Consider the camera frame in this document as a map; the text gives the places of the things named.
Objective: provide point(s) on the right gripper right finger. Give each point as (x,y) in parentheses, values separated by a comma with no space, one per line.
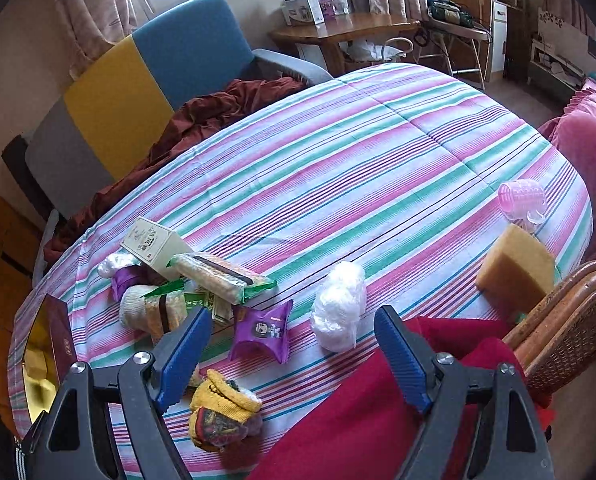
(507,441)

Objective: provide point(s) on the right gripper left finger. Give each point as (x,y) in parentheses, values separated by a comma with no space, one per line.
(75,440)

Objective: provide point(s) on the yellow sponge block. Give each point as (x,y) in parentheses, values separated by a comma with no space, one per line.
(517,272)

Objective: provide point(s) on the white cream tea box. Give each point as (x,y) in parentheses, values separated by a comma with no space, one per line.
(155,245)

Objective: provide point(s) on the cracker pack with barcode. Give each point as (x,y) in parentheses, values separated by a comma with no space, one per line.
(224,279)

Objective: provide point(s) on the purple snack packet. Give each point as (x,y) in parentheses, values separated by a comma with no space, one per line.
(261,330)
(133,275)

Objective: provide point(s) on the white plastic bag ball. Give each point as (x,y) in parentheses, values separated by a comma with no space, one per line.
(338,306)

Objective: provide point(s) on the cream sock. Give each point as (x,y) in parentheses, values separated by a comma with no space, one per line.
(136,310)

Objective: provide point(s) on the gold tin box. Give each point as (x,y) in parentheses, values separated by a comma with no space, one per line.
(49,354)

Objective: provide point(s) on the wicker chair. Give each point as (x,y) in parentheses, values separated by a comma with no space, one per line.
(556,341)

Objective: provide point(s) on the small white wrapped ball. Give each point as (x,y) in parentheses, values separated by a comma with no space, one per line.
(115,262)

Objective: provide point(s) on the small green tea box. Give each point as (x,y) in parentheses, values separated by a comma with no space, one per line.
(221,311)

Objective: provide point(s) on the wooden wardrobe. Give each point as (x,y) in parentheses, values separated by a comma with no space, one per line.
(3,284)

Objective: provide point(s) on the pink plastic cup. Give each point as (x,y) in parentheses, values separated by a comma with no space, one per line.
(522,200)

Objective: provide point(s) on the black rolled mat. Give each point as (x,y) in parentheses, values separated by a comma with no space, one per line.
(14,158)

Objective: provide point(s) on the striped bed cover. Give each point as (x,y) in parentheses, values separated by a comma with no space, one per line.
(395,168)

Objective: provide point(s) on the grey yellow blue armchair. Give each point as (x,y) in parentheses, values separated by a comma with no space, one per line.
(105,122)

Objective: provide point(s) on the dark red blanket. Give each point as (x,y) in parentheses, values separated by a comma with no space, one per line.
(195,121)

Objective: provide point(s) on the low wooden shelf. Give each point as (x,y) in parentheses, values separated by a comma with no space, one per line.
(553,74)

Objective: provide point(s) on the metal folding stand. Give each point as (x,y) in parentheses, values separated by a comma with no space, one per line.
(450,24)

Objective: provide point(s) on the left beige curtain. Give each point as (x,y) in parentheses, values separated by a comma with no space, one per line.
(93,27)

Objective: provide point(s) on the wooden desk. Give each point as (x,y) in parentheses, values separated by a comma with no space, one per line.
(329,34)

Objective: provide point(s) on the white appliance box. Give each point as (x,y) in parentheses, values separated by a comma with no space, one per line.
(303,12)

